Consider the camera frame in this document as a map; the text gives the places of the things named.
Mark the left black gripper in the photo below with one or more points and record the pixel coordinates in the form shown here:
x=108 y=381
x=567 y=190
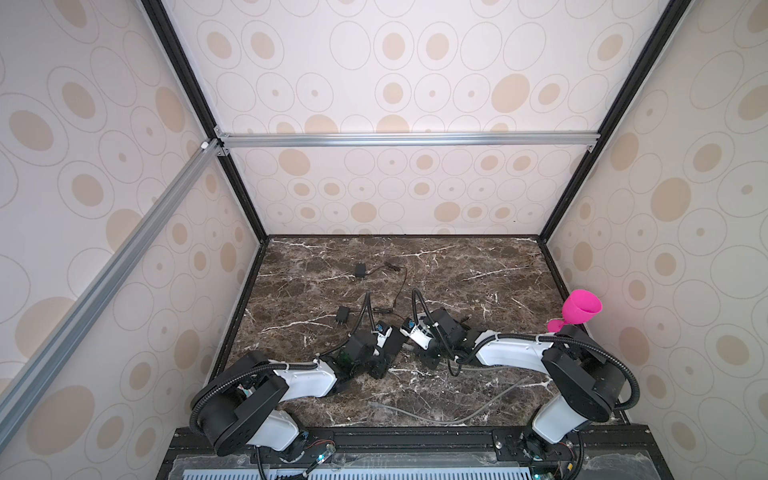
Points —
x=381 y=369

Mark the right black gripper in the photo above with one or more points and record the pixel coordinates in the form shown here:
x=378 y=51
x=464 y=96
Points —
x=428 y=362

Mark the black power adapter with plug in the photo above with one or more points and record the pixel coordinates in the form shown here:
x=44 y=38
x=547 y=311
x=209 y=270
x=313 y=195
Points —
x=343 y=313

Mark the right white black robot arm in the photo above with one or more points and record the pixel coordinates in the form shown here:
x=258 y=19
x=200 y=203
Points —
x=592 y=383

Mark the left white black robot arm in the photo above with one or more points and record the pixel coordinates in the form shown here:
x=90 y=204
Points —
x=240 y=406

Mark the pink plastic goblet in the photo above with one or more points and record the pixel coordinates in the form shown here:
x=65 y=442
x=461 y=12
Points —
x=579 y=308

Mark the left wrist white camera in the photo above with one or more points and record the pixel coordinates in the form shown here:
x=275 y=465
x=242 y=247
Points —
x=382 y=332

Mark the small black adapter with cable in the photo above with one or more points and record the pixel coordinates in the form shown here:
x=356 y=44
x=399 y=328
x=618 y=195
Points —
x=361 y=271

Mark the black front rail base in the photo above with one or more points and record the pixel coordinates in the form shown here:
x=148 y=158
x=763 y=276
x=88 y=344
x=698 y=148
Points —
x=596 y=452

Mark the horizontal aluminium frame bar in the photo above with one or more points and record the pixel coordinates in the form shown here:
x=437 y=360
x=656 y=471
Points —
x=425 y=139

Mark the left diagonal aluminium frame bar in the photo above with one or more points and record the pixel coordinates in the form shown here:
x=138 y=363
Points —
x=42 y=369

